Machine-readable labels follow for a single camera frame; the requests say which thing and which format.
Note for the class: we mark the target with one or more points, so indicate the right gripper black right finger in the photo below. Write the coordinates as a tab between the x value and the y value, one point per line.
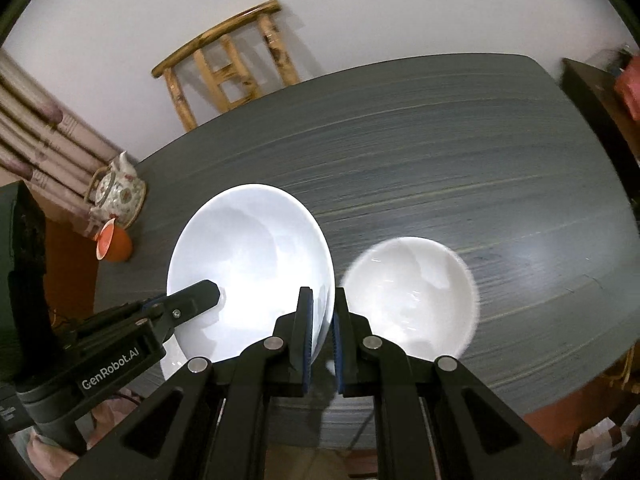
354	379

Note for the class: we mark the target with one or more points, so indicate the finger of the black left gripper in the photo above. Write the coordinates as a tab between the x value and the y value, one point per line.
167	312

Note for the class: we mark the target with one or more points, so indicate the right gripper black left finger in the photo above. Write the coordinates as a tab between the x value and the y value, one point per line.
292	371

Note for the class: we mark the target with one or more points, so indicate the large red patterned bowl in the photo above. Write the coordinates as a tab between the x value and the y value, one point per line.
260	246

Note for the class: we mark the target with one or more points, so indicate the medium white bowl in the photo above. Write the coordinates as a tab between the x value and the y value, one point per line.
416	293

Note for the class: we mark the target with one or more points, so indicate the orange lidded clay bowl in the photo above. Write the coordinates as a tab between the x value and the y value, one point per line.
113	243

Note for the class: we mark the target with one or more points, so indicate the floral porcelain teapot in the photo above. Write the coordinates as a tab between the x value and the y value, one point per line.
115	192

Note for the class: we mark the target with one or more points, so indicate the striped curtain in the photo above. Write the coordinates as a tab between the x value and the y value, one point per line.
46	144

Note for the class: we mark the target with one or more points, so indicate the bamboo wooden chair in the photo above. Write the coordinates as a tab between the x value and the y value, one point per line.
233	84

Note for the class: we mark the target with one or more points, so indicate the dark wooden side cabinet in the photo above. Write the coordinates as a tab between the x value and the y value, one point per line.
592	92

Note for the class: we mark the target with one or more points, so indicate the red plastic bag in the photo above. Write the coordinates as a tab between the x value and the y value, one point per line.
627	87

